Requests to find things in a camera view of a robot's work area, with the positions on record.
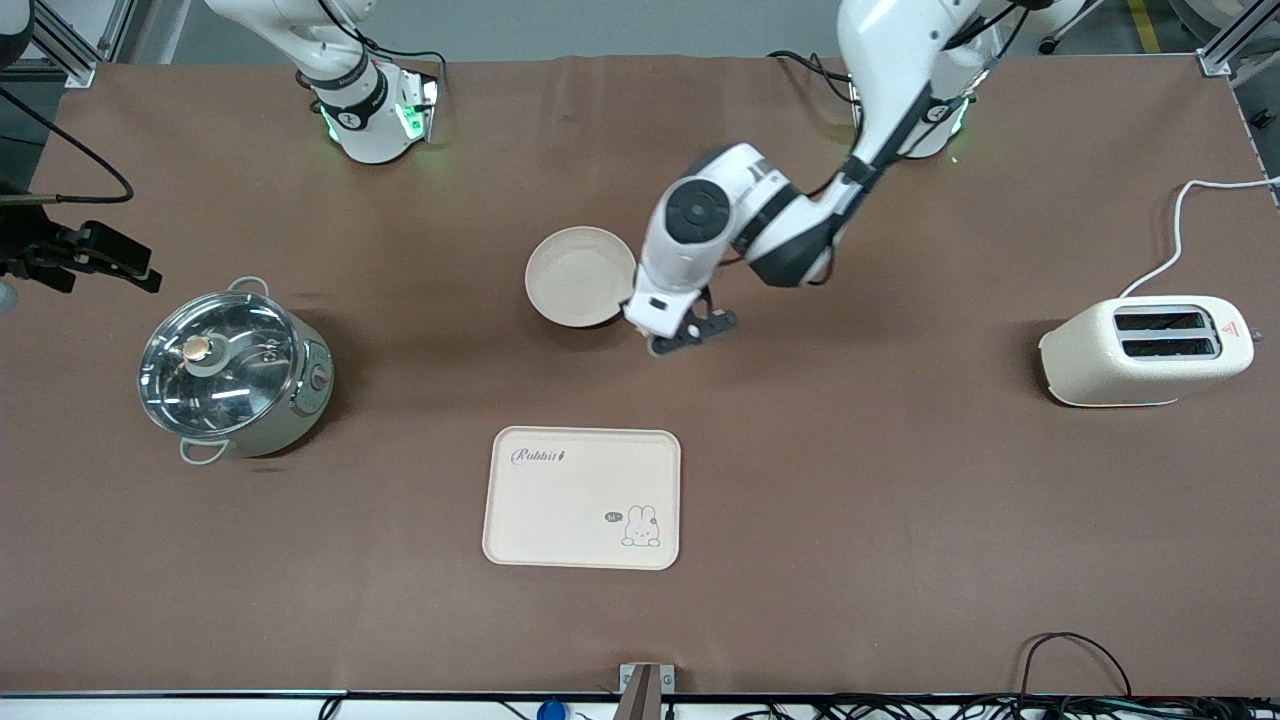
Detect pale green electric pot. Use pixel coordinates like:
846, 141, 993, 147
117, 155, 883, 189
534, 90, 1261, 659
138, 276, 335, 467

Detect glass pot lid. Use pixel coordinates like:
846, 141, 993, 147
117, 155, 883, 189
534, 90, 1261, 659
138, 290, 301, 438

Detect cream rabbit print tray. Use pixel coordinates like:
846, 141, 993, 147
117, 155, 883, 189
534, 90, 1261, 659
482, 426, 682, 571

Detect black left arm base cable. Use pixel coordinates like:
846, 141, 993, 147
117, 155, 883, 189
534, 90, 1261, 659
766, 48, 863, 107

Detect black arm base cable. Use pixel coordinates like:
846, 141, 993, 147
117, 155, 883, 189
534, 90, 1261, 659
355, 35, 448, 73
766, 48, 863, 107

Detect white toaster cord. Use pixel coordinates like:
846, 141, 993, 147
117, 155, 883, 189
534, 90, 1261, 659
1118, 177, 1280, 299

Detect black right arm base cable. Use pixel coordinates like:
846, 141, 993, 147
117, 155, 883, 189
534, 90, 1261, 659
355, 35, 448, 73

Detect cream two-slot toaster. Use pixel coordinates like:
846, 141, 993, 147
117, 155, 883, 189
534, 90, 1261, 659
1038, 295, 1263, 408

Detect office chair leg with wheel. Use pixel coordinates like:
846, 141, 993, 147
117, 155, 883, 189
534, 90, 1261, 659
1038, 0, 1113, 57

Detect brown table cover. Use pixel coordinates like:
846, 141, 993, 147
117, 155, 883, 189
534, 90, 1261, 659
0, 52, 1280, 698

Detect cream round bowl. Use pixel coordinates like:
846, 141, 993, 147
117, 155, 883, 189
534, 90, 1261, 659
524, 226, 638, 328

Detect metal table edge bracket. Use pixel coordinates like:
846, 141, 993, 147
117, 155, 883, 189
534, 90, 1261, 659
618, 662, 676, 720

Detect looped black cable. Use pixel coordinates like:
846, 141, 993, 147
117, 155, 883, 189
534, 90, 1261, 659
1018, 631, 1133, 701

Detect aluminium frame profile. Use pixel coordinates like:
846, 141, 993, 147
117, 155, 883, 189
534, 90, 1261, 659
1196, 0, 1280, 77
28, 0, 133, 89

